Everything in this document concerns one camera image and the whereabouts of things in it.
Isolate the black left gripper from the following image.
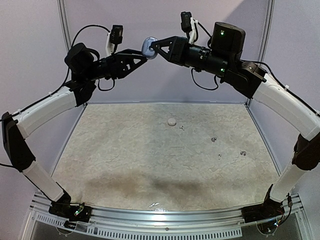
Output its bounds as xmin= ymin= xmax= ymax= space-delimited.
xmin=83 ymin=48 xmax=152 ymax=81

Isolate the blue earbud charging case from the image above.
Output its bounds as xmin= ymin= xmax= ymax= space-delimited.
xmin=141 ymin=36 xmax=158 ymax=60

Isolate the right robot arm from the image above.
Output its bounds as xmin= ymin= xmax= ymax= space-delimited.
xmin=145 ymin=22 xmax=320 ymax=218

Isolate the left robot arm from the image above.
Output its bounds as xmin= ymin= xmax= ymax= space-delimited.
xmin=1 ymin=42 xmax=147 ymax=217

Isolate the white round case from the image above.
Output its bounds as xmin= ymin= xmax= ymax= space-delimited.
xmin=167 ymin=118 xmax=177 ymax=127

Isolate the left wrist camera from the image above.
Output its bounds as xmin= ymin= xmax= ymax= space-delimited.
xmin=105 ymin=25 xmax=124 ymax=57

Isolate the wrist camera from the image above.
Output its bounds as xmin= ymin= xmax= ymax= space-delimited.
xmin=180 ymin=11 xmax=199 ymax=45
xmin=105 ymin=25 xmax=124 ymax=57

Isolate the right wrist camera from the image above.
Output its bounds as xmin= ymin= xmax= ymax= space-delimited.
xmin=180 ymin=11 xmax=199 ymax=45

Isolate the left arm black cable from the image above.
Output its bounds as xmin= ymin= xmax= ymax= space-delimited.
xmin=0 ymin=23 xmax=116 ymax=168

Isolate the left aluminium corner post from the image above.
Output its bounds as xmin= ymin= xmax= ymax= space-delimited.
xmin=57 ymin=0 xmax=92 ymax=107

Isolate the aluminium corner post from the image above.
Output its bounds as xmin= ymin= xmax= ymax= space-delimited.
xmin=244 ymin=0 xmax=275 ymax=107
xmin=57 ymin=0 xmax=92 ymax=107

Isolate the right aluminium corner post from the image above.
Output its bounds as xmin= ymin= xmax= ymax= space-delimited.
xmin=244 ymin=0 xmax=275 ymax=107

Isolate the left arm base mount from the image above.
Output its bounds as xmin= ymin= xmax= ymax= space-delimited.
xmin=48 ymin=202 xmax=93 ymax=223

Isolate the aluminium front rail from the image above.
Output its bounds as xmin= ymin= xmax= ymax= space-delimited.
xmin=22 ymin=194 xmax=311 ymax=240

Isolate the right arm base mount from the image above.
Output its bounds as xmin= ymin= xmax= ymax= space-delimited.
xmin=241 ymin=191 xmax=285 ymax=223

